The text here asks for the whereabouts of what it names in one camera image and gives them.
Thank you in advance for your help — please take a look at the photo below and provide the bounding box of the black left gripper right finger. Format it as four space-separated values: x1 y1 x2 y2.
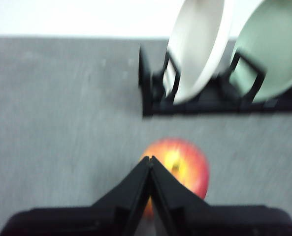
150 155 292 236

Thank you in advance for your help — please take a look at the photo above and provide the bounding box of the red yellow apple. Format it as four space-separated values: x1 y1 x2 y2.
140 137 210 221

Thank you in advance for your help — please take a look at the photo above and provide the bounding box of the white plate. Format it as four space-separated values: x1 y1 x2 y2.
165 0 237 105

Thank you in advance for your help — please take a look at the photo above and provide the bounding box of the green plate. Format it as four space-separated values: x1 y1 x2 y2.
230 0 292 104

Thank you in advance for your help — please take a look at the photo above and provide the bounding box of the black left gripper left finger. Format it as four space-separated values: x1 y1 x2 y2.
0 155 153 236

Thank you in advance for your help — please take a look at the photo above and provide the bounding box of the black plate rack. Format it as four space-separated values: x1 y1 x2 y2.
138 45 292 118

